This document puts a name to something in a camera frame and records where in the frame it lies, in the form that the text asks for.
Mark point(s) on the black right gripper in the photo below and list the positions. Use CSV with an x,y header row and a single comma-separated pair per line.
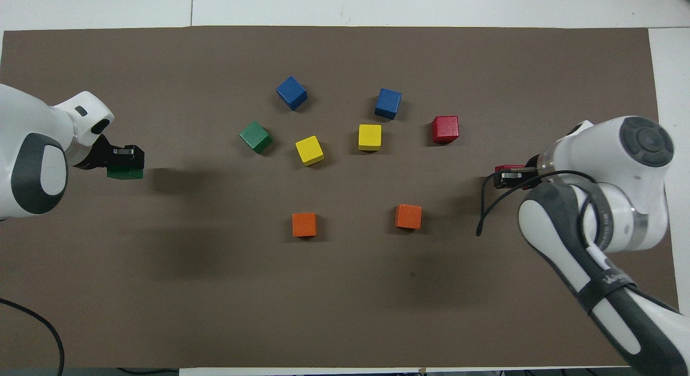
x,y
532,171

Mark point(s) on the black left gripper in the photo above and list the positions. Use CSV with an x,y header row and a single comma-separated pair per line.
x,y
99,152

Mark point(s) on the red wooden cube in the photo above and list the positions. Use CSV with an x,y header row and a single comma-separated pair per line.
x,y
506,167
445,129

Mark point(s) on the green wooden cube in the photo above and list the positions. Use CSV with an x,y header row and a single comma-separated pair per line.
x,y
125,174
255,137

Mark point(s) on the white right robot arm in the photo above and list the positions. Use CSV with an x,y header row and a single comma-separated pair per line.
x,y
620,166

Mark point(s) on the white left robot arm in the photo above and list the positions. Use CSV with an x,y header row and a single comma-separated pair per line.
x,y
38,150

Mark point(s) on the orange wooden cube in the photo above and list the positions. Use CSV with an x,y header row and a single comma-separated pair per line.
x,y
408,216
304,224

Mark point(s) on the blue wooden cube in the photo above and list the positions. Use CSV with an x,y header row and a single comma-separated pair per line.
x,y
388,103
291,92

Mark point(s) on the yellow wooden cube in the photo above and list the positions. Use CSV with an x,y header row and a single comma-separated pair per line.
x,y
370,137
309,150

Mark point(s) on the brown table mat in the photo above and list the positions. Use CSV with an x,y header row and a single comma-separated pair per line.
x,y
345,311

